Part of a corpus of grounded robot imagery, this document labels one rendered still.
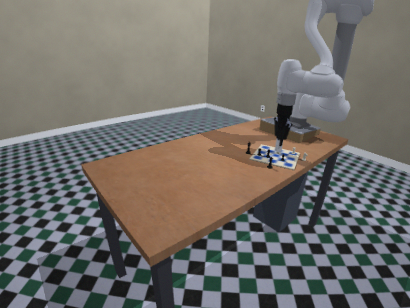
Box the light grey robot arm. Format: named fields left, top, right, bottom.
left=277, top=0, right=374, bottom=129

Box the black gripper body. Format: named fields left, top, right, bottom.
left=277, top=104, right=293, bottom=126

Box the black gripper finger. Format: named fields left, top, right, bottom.
left=274, top=117, right=281, bottom=151
left=276, top=119, right=292, bottom=152

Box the blue and white chessboard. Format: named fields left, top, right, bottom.
left=249, top=144, right=300, bottom=170

